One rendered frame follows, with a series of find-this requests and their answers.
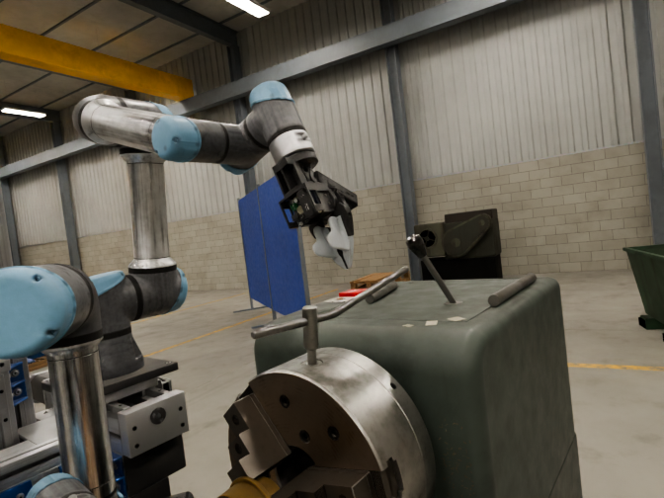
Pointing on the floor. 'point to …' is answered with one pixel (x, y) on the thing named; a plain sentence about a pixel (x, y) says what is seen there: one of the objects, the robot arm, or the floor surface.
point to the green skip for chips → (649, 282)
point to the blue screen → (272, 252)
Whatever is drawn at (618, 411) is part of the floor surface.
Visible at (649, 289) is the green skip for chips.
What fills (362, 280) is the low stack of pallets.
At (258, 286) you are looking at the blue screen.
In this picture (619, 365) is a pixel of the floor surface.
